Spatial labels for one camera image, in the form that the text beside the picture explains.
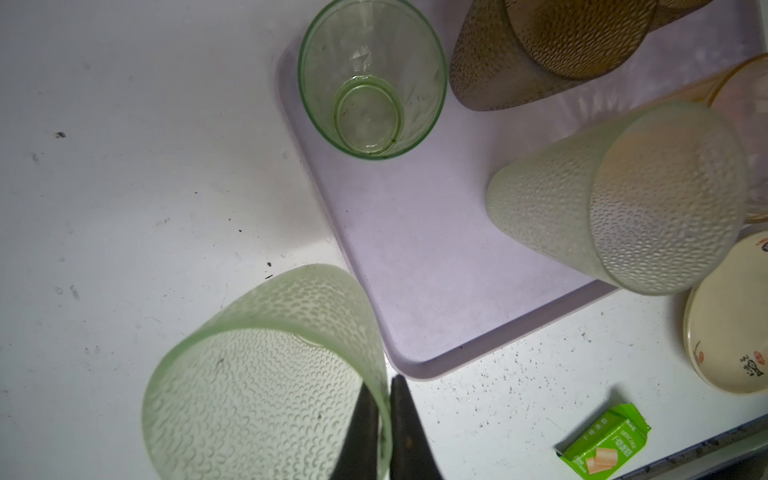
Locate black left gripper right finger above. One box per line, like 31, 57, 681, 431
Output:
390, 375, 443, 480

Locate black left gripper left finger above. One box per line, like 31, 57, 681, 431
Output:
330, 384, 379, 480

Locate light green textured glass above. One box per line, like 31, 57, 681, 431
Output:
141, 264, 393, 479

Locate pale green tall glass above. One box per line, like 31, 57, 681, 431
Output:
486, 101, 748, 296

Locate light green short glass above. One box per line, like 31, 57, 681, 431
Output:
297, 0, 448, 160

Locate yellow clear glass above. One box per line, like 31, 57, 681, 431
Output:
449, 1, 657, 111

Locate amber textured glass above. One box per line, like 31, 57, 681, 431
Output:
660, 53, 767, 223

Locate brown tall glass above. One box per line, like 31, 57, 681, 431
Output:
648, 0, 711, 32

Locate lilac plastic tray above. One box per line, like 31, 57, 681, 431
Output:
277, 1, 767, 380

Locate green snack packet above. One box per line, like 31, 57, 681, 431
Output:
557, 403, 651, 480

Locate cream patterned plate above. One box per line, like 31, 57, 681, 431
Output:
683, 231, 767, 395

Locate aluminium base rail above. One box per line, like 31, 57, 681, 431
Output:
618, 415, 767, 480

